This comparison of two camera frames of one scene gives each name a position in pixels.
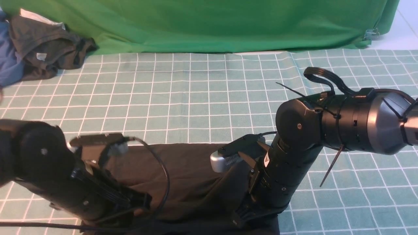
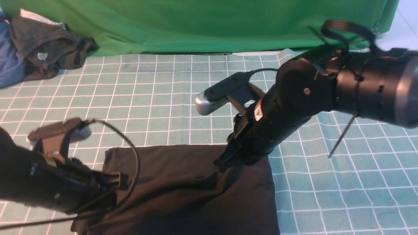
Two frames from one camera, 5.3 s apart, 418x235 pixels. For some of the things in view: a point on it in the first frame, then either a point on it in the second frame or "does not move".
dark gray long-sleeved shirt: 186,196 does not move
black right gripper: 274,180 to 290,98
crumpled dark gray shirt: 41,49 does not move
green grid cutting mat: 213,100 does not move
